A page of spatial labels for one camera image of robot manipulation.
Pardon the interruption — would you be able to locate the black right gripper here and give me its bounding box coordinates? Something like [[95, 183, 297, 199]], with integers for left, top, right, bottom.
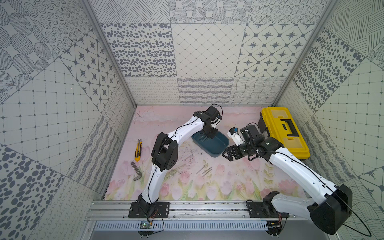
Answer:
[[221, 142, 255, 162]]

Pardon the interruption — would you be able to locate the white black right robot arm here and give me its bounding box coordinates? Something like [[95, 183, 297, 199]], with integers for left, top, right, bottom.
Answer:
[[222, 124, 354, 235]]

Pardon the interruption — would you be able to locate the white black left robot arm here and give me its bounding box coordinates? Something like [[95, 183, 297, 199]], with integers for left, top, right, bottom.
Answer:
[[137, 104, 223, 216]]

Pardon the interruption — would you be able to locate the teal plastic storage box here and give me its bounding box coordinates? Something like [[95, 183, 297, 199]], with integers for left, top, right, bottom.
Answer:
[[192, 132, 230, 158]]

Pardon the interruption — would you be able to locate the yellow black toolbox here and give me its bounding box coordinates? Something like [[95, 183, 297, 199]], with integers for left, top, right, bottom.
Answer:
[[258, 107, 311, 161]]

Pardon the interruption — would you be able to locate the yellow utility knife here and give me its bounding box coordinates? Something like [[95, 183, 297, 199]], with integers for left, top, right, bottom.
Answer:
[[135, 139, 143, 162]]

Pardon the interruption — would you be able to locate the small green circuit board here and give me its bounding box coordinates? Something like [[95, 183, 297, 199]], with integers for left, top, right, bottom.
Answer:
[[140, 221, 152, 229]]

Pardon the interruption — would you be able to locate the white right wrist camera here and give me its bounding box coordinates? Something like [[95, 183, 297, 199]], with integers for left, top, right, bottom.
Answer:
[[227, 127, 245, 147]]

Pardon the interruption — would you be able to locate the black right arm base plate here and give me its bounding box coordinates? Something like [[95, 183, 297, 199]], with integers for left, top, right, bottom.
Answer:
[[246, 200, 270, 219]]

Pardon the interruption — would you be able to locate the grey metal angle bracket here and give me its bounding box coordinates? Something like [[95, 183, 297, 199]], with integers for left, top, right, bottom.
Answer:
[[131, 162, 143, 181]]

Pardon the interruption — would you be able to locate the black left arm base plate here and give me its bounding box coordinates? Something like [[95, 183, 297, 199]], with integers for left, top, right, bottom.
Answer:
[[128, 202, 170, 219]]

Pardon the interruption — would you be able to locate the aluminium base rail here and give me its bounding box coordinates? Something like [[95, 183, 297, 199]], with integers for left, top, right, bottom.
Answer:
[[85, 200, 306, 221]]

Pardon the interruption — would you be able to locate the white slotted cable duct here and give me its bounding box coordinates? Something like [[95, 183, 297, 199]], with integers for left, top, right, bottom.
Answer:
[[94, 220, 268, 232]]

